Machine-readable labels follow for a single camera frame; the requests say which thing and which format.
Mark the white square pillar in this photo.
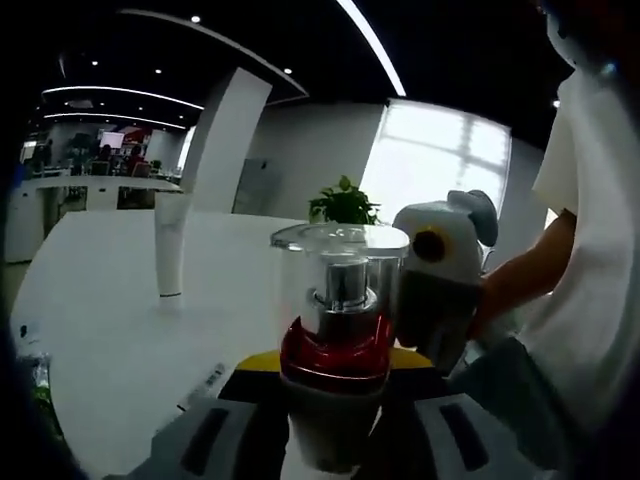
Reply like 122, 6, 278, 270
179, 67, 274, 202

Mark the green printed packet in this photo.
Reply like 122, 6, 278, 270
28, 352, 57, 417

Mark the person's white shirt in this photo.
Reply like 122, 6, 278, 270
519, 64, 640, 441

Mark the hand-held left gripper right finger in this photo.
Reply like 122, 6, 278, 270
359, 348, 551, 480

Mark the potted green plant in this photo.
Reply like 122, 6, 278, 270
307, 175, 382, 227

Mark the white skincare bottle red collar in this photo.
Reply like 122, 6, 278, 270
269, 223, 412, 474

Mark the white skincare tube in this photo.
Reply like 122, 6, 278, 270
154, 192, 194, 312

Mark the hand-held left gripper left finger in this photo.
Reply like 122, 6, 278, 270
132, 349, 294, 480

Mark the long white office counter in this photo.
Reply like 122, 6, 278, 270
14, 174, 184, 261

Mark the large bright window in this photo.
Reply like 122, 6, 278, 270
359, 98, 514, 222

